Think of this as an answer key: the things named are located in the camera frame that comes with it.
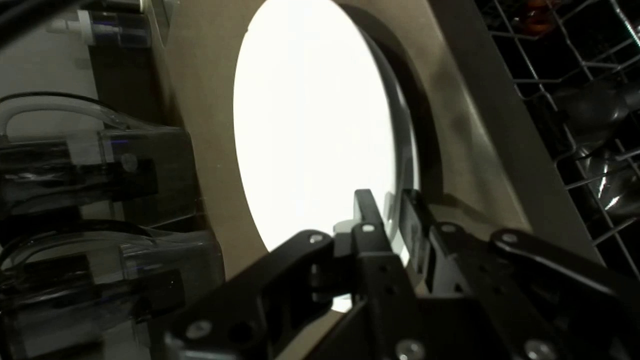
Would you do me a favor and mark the black coffee maker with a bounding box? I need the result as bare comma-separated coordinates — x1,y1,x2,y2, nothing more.
0,90,222,360

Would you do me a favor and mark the white round plate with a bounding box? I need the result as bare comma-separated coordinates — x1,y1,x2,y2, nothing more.
231,0,410,255
371,38,422,202

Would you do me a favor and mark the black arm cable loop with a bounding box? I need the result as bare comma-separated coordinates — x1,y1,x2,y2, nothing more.
0,0,78,44

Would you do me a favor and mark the silver wire dishwasher rack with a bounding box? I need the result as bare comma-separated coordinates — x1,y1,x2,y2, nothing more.
478,0,640,277

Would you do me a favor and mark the small soap bottle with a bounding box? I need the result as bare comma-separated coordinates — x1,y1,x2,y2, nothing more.
64,5,157,50

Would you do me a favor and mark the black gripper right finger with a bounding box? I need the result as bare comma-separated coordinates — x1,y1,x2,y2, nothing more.
398,188,640,360

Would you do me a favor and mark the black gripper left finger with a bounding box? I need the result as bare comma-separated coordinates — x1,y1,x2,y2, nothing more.
166,188,417,360

